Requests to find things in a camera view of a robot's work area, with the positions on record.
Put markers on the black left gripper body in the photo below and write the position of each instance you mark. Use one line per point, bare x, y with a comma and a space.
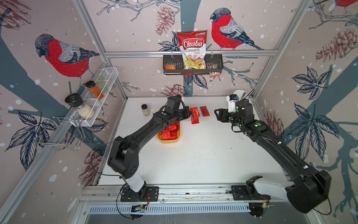
181, 114

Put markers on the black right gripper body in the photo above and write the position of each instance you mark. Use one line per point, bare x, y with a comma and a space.
231, 117

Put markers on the red foil tea bag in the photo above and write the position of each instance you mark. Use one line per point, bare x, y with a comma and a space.
170, 133
195, 115
204, 111

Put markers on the yellow plastic storage box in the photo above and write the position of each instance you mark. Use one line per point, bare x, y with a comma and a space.
172, 141

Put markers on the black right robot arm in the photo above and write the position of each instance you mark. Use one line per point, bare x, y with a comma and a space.
306, 188

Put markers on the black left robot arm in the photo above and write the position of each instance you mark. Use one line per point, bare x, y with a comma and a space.
124, 154

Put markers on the white utensil cup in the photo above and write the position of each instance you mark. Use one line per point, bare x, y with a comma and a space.
241, 94

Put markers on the black cap spice jar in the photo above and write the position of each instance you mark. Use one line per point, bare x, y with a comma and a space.
145, 110

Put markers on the Chuba cassava chips bag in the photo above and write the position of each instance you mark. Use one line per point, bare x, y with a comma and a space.
193, 49

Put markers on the green item on shelf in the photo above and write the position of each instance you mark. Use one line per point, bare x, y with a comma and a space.
102, 82

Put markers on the orange spice bottle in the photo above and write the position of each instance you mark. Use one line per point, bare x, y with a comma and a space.
94, 90

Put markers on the black lid rice jar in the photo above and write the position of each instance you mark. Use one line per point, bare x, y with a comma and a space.
84, 110

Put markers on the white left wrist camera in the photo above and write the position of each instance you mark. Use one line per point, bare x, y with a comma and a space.
232, 99

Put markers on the black wall basket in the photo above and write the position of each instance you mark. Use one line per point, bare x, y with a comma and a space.
177, 65

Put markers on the white wire wall shelf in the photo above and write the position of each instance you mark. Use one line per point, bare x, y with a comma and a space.
111, 74

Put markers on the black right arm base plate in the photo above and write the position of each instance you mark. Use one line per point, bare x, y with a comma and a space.
247, 192

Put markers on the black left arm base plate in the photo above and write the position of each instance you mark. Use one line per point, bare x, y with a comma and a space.
146, 194

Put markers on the chrome wire rack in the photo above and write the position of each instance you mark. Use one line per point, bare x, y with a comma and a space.
60, 133

